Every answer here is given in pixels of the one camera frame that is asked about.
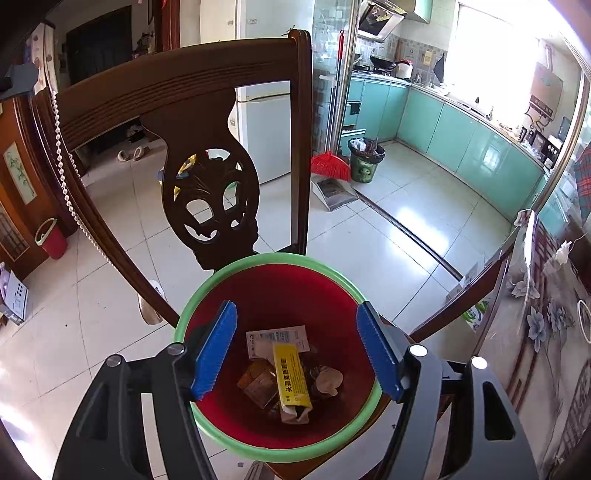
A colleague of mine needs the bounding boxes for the green white package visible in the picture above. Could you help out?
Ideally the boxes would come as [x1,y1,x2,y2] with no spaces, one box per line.
[463,298,493,332]

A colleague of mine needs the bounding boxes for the white blue box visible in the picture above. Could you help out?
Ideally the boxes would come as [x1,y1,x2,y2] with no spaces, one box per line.
[0,270,31,324]

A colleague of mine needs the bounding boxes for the plaid cloth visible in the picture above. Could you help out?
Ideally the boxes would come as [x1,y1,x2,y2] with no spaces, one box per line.
[573,148,591,205]

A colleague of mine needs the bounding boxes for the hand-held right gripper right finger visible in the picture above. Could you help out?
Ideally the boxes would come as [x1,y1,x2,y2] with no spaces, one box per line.
[356,302,541,480]

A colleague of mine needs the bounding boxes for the teal cabinets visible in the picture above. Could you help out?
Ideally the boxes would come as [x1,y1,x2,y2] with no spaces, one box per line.
[413,0,437,24]
[342,74,570,228]

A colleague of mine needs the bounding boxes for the black wok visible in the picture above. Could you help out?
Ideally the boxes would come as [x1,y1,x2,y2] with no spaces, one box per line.
[369,54,398,75]

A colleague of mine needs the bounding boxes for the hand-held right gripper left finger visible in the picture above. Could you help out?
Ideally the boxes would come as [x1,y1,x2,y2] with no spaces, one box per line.
[51,300,238,480]

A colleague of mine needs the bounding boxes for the grey dustpan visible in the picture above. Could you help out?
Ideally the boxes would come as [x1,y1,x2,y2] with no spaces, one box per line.
[314,178,360,212]

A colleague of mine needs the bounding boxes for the yellow cartoon toy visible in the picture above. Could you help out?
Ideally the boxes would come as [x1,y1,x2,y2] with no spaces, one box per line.
[159,154,197,181]

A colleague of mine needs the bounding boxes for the teal lower cabinets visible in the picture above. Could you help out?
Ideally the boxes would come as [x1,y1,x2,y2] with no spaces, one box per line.
[342,74,570,228]

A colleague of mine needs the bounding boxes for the yellow packet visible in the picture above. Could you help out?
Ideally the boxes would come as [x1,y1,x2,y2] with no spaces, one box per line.
[272,343,313,409]

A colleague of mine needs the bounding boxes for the range hood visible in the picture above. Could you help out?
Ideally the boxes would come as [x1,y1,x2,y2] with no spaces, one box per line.
[358,0,406,42]

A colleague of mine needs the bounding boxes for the red broom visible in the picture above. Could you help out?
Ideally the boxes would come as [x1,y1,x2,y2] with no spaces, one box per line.
[310,30,352,181]

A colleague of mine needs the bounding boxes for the small red bin green rim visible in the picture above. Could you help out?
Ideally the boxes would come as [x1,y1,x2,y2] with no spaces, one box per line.
[34,218,68,260]

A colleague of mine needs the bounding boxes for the large red bin green rim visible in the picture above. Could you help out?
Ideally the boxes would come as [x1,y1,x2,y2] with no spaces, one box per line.
[174,253,384,463]

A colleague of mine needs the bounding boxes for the brown box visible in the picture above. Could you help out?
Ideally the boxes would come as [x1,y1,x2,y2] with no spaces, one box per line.
[237,361,279,411]

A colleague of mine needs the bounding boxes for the cardboard box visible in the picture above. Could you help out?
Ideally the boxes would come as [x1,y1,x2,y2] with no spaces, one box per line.
[445,263,481,301]

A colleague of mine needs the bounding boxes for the white printed carton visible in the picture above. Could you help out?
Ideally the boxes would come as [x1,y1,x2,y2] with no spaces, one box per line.
[246,325,308,361]

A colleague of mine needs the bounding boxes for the white refrigerator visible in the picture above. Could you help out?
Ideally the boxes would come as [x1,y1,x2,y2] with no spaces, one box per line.
[200,0,315,185]

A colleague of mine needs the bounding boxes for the white bead chain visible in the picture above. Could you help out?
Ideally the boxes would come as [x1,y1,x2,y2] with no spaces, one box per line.
[52,90,112,265]

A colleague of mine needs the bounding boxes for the bamboo picture panel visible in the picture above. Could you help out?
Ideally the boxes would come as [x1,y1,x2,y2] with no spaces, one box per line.
[4,142,38,204]

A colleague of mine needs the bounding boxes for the water heater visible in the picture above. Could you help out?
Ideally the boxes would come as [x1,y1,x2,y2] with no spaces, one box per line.
[526,62,564,116]

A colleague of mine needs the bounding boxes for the green trash can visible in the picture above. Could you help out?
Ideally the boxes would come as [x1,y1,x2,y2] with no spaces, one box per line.
[347,137,387,184]

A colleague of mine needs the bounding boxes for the carved wooden chair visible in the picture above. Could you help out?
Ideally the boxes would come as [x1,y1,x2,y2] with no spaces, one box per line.
[30,29,455,480]

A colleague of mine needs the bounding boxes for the teal upper cabinets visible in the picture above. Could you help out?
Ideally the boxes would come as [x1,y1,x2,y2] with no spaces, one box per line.
[413,0,437,24]

